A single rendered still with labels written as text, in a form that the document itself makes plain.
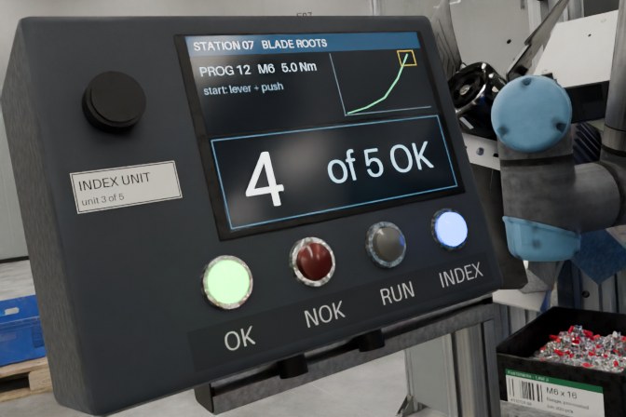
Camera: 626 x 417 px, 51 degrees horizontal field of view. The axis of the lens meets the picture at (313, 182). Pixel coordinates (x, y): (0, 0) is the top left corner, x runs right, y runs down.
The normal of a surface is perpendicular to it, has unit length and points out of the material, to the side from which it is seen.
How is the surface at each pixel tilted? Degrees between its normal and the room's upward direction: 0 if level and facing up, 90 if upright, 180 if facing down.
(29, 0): 90
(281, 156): 75
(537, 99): 91
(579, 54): 50
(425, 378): 90
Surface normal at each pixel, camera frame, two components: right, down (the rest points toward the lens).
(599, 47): -0.71, -0.53
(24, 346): 0.39, 0.04
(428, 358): -0.84, 0.14
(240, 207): 0.48, -0.24
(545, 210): -0.19, 0.10
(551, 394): -0.67, 0.14
